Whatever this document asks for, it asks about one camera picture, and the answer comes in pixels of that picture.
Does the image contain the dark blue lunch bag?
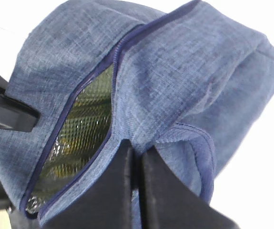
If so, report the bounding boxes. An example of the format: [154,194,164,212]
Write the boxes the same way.
[0,0,274,229]

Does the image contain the green cucumber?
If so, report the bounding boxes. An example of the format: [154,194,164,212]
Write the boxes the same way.
[33,65,113,198]

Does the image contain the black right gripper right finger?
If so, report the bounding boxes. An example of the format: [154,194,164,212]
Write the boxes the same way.
[141,146,238,229]

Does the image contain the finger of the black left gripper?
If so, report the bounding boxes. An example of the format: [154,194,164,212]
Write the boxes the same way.
[0,76,40,132]

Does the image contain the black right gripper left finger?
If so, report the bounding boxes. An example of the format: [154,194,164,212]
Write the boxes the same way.
[43,140,133,229]

